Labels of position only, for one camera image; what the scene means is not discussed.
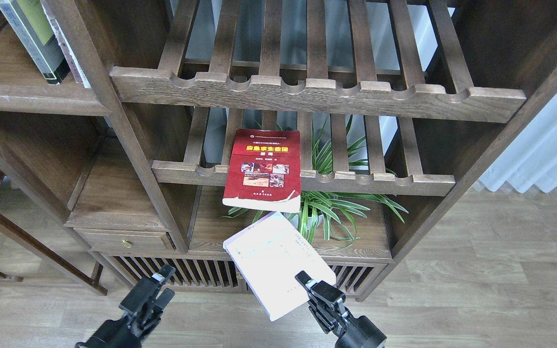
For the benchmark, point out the white plant pot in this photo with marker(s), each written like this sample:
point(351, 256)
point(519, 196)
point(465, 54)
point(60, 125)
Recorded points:
point(311, 224)

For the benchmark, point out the red paperback book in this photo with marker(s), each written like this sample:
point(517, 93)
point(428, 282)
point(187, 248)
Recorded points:
point(264, 171)

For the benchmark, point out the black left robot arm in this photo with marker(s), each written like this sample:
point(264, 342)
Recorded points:
point(81, 345)

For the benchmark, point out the white cream paperback book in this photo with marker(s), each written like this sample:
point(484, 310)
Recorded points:
point(269, 253)

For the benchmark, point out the green and black book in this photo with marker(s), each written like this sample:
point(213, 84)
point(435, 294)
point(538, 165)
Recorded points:
point(28, 20)

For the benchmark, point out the brass drawer knob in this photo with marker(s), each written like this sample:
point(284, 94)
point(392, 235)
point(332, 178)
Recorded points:
point(126, 243)

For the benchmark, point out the dark wooden bookshelf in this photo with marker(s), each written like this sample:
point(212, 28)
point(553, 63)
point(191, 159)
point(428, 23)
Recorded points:
point(439, 88)

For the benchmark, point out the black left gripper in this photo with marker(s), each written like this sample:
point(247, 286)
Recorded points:
point(142, 314)

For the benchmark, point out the white curtain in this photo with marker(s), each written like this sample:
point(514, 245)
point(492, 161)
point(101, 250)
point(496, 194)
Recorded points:
point(531, 159)

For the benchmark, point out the white standing book on shelf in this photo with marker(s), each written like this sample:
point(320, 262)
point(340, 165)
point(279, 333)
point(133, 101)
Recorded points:
point(68, 53)

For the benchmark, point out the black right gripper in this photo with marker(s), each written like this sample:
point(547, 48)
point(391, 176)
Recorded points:
point(326, 304)

